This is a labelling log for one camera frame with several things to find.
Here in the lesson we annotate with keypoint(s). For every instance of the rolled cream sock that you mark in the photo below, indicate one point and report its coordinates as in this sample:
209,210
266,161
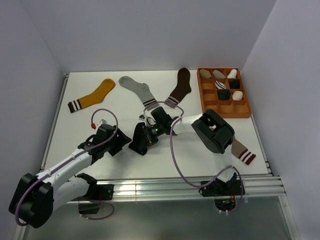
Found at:
237,95

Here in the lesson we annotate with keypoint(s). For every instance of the tan sock with maroon cuff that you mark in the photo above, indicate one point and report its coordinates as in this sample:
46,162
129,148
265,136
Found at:
241,152

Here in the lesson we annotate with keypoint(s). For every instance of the rolled grey sock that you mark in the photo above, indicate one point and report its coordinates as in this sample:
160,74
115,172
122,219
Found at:
218,75

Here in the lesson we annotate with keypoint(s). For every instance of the black sock with white stripes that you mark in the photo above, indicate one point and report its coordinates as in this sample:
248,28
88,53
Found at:
143,138

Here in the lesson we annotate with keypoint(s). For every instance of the rolled striped sock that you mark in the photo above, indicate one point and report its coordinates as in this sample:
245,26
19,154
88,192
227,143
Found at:
219,85

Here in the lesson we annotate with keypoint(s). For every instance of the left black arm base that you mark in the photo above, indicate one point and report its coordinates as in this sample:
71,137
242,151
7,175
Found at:
96,198

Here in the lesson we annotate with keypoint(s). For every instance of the rolled beige sock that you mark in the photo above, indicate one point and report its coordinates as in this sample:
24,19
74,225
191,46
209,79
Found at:
206,74

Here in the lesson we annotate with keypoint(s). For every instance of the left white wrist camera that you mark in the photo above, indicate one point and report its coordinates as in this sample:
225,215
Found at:
96,125

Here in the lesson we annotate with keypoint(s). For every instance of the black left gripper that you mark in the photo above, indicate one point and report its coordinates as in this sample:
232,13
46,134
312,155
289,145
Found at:
121,140

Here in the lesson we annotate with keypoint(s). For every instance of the rolled black sock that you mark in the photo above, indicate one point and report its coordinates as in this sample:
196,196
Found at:
234,84

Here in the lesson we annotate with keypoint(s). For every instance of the grey sock with black stripes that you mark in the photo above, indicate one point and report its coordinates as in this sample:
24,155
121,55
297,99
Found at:
142,90

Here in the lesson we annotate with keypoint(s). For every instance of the plain black sock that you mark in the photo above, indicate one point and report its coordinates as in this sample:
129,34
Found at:
223,94

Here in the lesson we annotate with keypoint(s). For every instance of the mustard yellow sock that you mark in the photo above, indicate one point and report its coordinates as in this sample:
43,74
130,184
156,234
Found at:
96,97

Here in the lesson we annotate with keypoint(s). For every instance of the aluminium frame rail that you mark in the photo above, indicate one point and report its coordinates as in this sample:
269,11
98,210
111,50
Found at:
166,189

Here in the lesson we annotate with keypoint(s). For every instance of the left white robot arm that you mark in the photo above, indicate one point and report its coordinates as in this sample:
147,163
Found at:
37,196

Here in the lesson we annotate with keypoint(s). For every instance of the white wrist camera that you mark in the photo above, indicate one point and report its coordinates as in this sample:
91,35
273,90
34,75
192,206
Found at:
96,125
146,119

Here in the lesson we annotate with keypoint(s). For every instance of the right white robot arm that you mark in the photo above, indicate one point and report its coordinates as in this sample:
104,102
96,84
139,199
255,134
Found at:
214,132

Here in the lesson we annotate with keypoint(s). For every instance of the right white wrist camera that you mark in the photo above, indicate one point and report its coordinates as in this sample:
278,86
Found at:
146,119

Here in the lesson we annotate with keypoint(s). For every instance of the orange wooden compartment tray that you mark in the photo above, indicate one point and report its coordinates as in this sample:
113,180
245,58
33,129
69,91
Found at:
229,109

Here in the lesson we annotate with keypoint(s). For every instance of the rolled white sock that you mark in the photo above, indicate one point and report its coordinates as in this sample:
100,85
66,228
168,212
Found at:
233,74

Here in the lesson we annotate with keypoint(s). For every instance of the brown sock with pink stripes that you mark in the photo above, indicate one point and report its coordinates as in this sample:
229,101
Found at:
181,90

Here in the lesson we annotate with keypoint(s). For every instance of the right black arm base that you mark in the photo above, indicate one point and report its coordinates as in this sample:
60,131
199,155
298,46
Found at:
229,190

